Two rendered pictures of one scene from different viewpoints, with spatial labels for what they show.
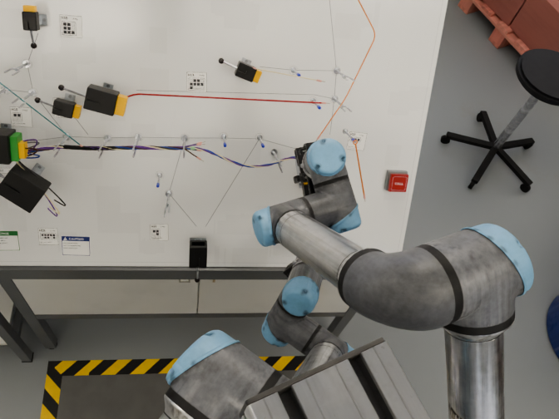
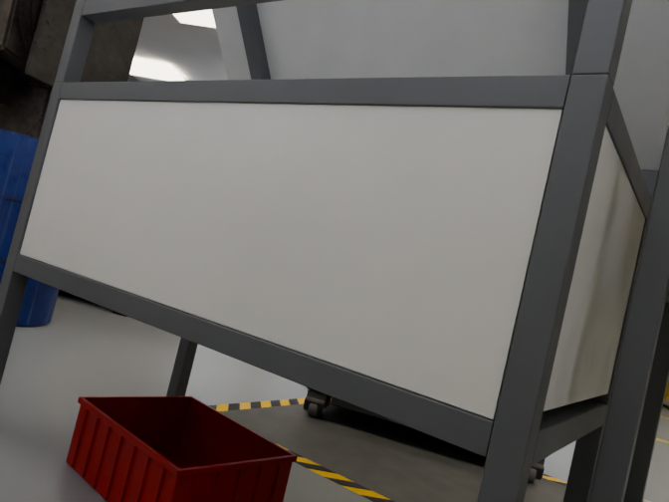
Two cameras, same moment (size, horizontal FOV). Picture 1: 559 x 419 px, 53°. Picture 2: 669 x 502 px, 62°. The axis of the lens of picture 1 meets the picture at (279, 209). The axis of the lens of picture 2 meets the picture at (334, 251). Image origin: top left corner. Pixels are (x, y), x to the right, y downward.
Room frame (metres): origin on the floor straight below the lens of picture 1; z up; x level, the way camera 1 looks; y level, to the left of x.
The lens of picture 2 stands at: (1.63, 1.24, 0.51)
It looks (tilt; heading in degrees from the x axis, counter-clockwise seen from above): 3 degrees up; 233
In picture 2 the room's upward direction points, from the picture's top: 13 degrees clockwise
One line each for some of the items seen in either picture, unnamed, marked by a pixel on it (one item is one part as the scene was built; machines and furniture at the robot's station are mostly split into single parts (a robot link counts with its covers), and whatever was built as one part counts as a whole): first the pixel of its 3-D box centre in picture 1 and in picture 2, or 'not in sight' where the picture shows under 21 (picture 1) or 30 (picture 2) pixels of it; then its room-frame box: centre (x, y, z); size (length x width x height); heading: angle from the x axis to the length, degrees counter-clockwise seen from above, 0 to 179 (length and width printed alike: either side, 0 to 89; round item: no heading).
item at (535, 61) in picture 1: (521, 118); not in sight; (2.17, -1.05, 0.33); 0.55 x 0.52 x 0.65; 34
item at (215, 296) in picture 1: (281, 291); not in sight; (0.77, -0.08, 0.60); 0.55 x 0.03 x 0.39; 108
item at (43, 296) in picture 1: (111, 290); not in sight; (0.60, 0.44, 0.60); 0.55 x 0.02 x 0.39; 108
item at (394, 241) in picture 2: not in sight; (306, 228); (0.97, 0.27, 0.60); 1.17 x 0.58 x 0.40; 108
